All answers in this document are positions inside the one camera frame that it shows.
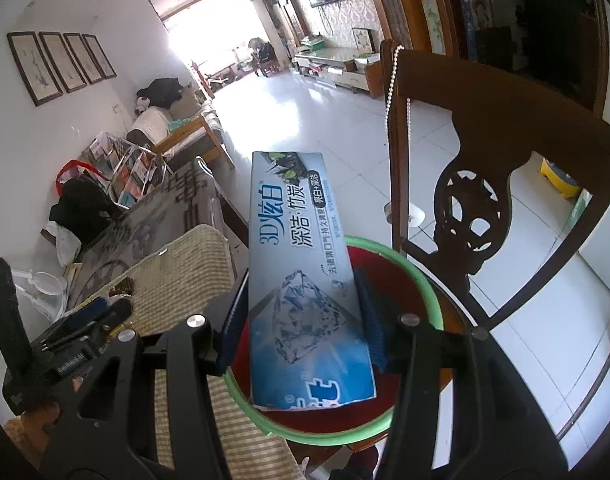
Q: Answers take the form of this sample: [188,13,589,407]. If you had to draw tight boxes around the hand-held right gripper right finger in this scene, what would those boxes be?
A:
[355,267,568,480]

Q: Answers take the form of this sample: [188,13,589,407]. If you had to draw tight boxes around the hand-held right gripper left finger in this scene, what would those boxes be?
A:
[42,270,251,480]

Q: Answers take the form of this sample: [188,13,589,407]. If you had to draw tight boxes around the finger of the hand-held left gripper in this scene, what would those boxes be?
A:
[101,300,134,335]
[45,296,114,350]

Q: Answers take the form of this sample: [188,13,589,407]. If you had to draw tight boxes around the blue toothpaste box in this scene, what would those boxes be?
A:
[247,150,377,412]

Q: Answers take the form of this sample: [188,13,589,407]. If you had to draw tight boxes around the red basin with green rim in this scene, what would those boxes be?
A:
[224,236,443,445]

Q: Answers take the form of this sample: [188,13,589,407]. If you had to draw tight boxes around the white plastic container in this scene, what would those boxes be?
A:
[11,269,68,322]

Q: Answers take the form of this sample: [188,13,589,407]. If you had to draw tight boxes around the white plastic bag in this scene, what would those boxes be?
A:
[54,222,84,267]

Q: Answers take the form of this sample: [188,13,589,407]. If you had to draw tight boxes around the beige striped mat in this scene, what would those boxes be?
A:
[112,225,298,480]

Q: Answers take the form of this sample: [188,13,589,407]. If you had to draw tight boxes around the black clothing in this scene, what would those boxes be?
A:
[48,177,120,242]

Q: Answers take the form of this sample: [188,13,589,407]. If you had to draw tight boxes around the grey patterned tablecloth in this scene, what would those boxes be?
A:
[67,160,249,311]

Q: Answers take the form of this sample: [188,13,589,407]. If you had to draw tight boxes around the red bag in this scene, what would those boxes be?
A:
[56,159,104,197]

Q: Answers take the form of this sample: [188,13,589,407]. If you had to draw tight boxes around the magazine rack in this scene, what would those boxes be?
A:
[82,131,174,209]

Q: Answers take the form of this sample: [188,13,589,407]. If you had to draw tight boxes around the wooden sofa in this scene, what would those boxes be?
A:
[125,97,237,172]

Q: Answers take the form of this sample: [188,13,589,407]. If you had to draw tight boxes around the black bag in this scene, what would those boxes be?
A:
[137,77,186,109]

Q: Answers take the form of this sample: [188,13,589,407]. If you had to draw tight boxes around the dark wooden chair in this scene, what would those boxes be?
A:
[254,40,282,77]
[295,39,610,480]

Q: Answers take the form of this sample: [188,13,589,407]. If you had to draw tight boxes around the white television cabinet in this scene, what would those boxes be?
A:
[292,46,382,97]

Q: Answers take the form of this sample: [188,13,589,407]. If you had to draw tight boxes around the small framed picture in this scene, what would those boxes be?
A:
[352,27,376,54]

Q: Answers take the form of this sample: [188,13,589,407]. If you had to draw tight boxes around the white bead string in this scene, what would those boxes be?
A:
[384,45,414,224]

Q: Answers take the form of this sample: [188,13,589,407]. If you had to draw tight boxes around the framed wall picture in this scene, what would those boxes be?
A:
[82,34,118,80]
[39,31,88,94]
[7,31,64,107]
[64,33,104,85]

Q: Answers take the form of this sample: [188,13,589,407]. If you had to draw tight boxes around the narrow flower wall picture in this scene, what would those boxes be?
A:
[421,0,446,57]

